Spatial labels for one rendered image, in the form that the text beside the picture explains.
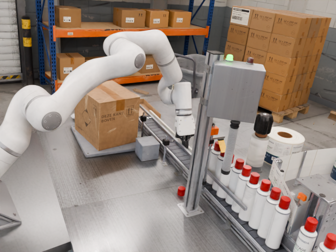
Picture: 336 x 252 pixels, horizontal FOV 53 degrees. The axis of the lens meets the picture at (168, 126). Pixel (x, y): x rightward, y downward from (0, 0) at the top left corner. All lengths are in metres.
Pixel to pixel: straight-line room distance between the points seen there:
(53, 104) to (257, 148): 0.95
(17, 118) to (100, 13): 4.70
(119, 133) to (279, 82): 3.26
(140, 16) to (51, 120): 4.29
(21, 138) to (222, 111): 0.70
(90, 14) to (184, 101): 4.33
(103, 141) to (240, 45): 3.59
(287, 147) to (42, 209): 1.17
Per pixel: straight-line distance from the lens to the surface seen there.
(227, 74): 1.15
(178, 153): 1.77
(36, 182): 1.63
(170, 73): 1.53
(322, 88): 6.14
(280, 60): 4.73
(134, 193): 1.53
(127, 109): 1.79
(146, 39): 1.41
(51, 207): 1.47
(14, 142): 1.28
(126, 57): 1.28
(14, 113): 1.33
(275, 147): 1.79
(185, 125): 1.69
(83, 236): 1.33
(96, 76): 1.30
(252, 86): 1.16
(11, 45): 5.43
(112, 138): 1.81
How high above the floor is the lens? 1.73
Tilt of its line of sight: 24 degrees down
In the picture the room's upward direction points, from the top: 6 degrees clockwise
